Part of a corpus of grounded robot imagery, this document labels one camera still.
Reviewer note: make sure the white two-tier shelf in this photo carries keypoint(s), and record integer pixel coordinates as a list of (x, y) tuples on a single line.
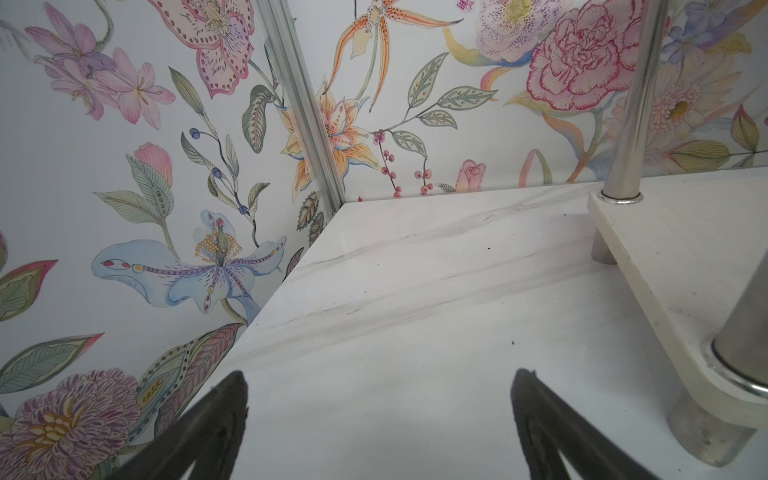
[(694, 253)]

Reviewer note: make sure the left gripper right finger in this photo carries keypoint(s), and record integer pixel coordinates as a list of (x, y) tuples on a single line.
[(553, 435)]

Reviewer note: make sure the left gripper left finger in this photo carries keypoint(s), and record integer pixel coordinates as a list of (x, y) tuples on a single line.
[(204, 442)]

